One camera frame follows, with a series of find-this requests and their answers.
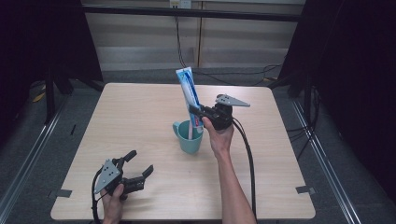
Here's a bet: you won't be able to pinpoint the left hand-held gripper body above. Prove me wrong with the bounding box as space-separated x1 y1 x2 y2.
93 159 146 201

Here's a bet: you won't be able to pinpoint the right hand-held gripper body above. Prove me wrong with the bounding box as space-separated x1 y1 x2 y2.
200 93 251 131

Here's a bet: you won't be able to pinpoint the blue white toothpaste tube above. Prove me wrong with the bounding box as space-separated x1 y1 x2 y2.
175 66 205 135

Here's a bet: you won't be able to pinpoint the teal cup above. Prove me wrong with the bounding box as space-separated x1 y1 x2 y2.
172 119 205 155

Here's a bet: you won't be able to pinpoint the person's right hand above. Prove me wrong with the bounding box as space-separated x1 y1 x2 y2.
202 117 235 158

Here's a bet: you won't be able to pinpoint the person's left hand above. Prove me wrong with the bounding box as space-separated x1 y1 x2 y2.
100 184 125 224

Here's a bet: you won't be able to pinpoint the grey tape piece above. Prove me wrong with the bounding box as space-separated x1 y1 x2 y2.
47 189 73 200
295 185 318 196

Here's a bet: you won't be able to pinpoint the black metal stand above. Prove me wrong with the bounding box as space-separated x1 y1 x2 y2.
42 62 75 125
302 71 315 127

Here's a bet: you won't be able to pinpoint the black horizontal bar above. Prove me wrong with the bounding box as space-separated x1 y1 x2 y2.
82 5 304 22

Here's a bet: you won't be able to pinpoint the dark curtain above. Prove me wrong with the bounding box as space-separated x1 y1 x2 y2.
268 0 396 204
0 0 105 147

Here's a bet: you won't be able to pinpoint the left hand-held gripper cable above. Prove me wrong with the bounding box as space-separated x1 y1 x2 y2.
91 169 105 224

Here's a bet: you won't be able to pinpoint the hand-held gripper cable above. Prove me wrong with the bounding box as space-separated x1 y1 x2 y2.
91 169 105 224
231 117 258 222

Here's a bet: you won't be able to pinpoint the right hand-held gripper cable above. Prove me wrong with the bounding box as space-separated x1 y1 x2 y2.
231 117 258 222

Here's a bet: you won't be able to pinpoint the black wall cable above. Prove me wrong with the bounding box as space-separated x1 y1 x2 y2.
174 15 283 87

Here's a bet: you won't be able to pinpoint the metal floor rail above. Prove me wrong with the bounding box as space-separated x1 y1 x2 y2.
290 98 362 224
0 92 71 217

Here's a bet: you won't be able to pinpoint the black floor cables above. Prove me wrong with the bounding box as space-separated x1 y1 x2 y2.
286 87 322 161

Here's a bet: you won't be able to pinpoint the white wall outlet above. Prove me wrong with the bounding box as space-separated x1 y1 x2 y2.
168 0 192 9

